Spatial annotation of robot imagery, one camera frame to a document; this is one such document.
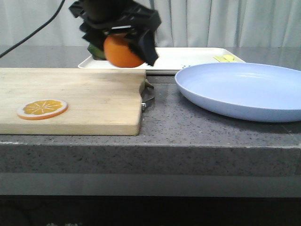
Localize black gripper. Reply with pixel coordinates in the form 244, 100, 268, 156
69, 0, 161, 66

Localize whole orange fruit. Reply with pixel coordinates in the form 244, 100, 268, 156
103, 33, 144, 68

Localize light blue plate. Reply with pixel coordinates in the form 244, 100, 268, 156
175, 63, 301, 122

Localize white rectangular tray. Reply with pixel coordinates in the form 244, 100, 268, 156
78, 48, 243, 75

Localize green lime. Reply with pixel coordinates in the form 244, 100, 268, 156
87, 43, 106, 60

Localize wooden cutting board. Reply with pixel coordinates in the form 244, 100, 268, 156
0, 68, 146, 136

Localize grey curtain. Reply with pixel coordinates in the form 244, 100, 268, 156
0, 0, 301, 47

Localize orange slice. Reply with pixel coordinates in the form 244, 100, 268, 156
16, 99, 68, 120

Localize yellow peeled fruit pieces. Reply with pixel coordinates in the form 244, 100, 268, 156
214, 55, 235, 63

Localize metal cutting board handle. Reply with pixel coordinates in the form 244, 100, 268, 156
141, 79, 155, 112

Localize black cable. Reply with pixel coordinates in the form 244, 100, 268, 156
0, 0, 66, 58

